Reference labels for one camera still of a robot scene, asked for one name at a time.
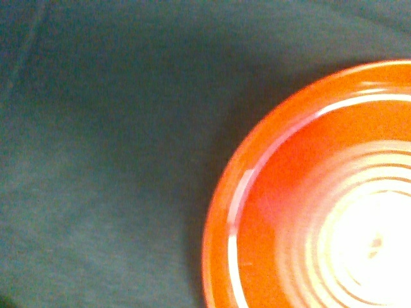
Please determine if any black tablecloth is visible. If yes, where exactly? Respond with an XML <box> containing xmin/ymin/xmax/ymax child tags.
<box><xmin>1</xmin><ymin>1</ymin><xmax>410</xmax><ymax>307</ymax></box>

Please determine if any red plate centre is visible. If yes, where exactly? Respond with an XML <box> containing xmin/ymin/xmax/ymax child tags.
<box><xmin>202</xmin><ymin>60</ymin><xmax>410</xmax><ymax>307</ymax></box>

